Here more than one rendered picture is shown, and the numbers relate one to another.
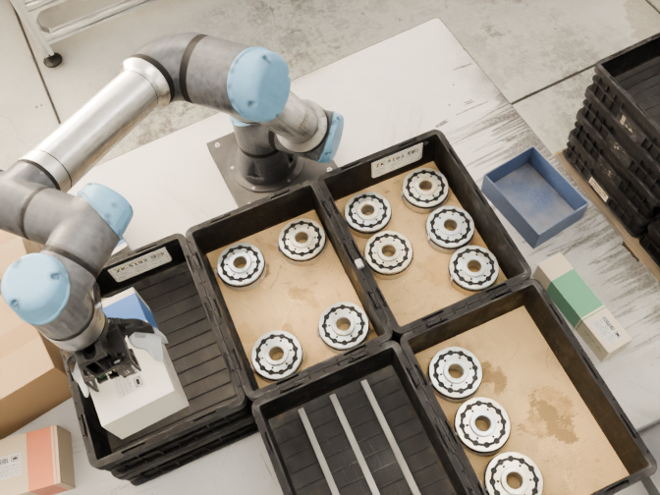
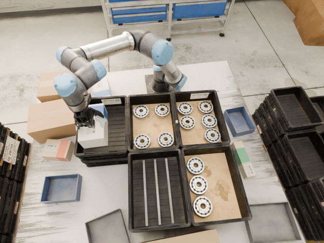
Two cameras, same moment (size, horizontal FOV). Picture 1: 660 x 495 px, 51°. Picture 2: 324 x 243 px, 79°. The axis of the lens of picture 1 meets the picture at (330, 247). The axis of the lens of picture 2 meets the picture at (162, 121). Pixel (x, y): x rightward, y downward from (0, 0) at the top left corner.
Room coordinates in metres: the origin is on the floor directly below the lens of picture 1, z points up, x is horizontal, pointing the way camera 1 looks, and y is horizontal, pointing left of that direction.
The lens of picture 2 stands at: (0.00, -0.05, 1.99)
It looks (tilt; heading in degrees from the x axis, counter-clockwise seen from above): 60 degrees down; 9
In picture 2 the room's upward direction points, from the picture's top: 2 degrees clockwise
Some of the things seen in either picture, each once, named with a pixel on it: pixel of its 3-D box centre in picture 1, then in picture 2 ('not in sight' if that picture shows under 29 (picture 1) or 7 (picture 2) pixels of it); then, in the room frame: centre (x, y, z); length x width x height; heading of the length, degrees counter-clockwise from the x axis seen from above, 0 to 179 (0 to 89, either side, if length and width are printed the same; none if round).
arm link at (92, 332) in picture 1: (75, 319); (77, 101); (0.39, 0.35, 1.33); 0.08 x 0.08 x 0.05
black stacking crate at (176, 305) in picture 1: (150, 352); (104, 128); (0.51, 0.39, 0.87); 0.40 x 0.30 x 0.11; 16
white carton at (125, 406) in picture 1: (127, 361); (93, 125); (0.41, 0.36, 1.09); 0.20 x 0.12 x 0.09; 19
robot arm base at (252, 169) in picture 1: (263, 148); (160, 81); (1.02, 0.12, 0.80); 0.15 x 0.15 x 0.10
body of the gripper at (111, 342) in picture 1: (97, 345); (83, 114); (0.38, 0.35, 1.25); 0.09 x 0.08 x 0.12; 19
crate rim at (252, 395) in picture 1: (284, 283); (152, 120); (0.59, 0.10, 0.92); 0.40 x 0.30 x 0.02; 16
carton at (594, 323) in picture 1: (579, 305); (242, 159); (0.52, -0.52, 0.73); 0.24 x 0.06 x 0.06; 21
